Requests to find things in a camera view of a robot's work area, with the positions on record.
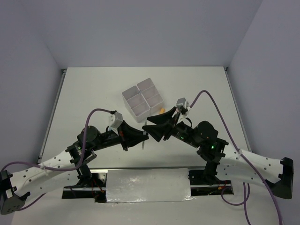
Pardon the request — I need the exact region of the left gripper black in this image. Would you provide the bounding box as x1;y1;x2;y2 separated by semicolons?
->
92;120;149;151

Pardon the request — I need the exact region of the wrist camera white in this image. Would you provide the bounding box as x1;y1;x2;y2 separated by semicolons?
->
176;98;191;123
108;112;123;134

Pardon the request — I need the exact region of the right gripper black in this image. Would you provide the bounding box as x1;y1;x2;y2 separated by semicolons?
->
141;106;200;148

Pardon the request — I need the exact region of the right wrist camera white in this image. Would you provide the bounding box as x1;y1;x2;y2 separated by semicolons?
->
176;98;191;123

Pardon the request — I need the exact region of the left white divided container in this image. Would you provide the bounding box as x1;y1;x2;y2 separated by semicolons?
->
122;86;150;123

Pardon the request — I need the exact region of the right white divided container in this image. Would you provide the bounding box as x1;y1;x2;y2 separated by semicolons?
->
137;78;164;115

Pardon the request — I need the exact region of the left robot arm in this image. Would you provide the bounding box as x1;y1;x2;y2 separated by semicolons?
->
0;121;149;215

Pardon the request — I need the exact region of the green gel pen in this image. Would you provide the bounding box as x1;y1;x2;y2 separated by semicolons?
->
142;120;147;150

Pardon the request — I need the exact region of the silver foil sheet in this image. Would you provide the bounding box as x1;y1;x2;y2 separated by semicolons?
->
106;168;193;203

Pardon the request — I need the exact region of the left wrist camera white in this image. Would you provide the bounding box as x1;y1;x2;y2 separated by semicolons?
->
108;112;123;134

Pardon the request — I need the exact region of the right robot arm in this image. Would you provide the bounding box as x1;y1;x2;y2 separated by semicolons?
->
143;108;294;199

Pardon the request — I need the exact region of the white divided container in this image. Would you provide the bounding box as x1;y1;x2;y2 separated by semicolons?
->
122;86;150;123
137;78;164;115

